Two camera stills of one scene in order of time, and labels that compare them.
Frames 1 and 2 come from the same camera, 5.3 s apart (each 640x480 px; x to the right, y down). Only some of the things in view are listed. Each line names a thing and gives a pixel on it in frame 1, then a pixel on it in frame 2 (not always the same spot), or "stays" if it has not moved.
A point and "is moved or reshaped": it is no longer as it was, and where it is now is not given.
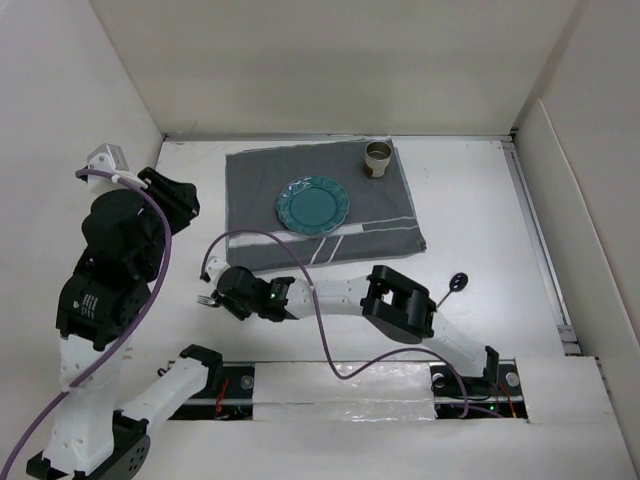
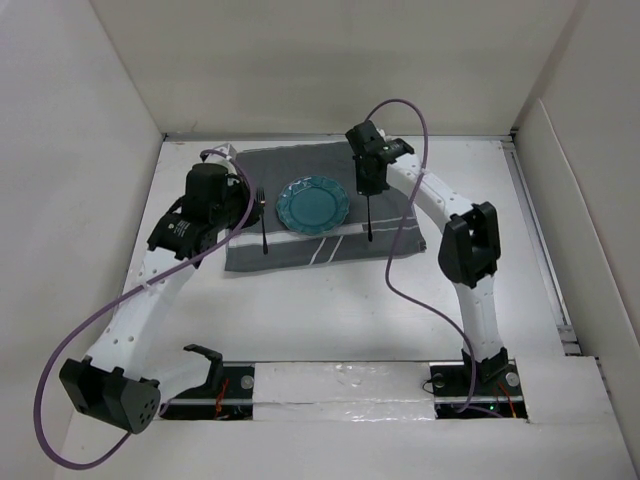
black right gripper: [221, 298] → [367, 187]
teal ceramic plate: [313, 205] stays
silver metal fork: [206, 300] → [261, 199]
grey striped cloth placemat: [380, 220] stays
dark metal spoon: [457, 283] is moved or reshaped
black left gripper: [181, 196] → [242, 191]
